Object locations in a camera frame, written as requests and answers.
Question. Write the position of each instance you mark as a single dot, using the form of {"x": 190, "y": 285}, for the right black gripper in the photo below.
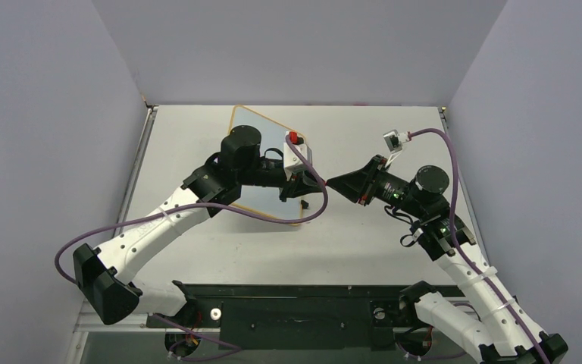
{"x": 371, "y": 180}

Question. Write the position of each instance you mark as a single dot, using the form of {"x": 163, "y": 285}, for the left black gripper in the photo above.
{"x": 300, "y": 183}

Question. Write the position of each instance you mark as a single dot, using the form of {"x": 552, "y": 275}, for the yellow-framed whiteboard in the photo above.
{"x": 265, "y": 200}

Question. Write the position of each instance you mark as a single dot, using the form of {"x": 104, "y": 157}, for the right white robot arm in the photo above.
{"x": 502, "y": 332}

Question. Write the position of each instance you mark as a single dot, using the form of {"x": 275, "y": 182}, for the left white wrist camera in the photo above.
{"x": 296, "y": 154}

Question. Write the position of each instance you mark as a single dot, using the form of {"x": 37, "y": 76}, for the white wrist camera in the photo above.
{"x": 296, "y": 154}
{"x": 395, "y": 142}

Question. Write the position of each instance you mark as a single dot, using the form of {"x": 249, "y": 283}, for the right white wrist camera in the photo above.
{"x": 395, "y": 142}

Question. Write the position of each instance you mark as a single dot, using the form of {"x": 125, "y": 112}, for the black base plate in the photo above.
{"x": 296, "y": 317}

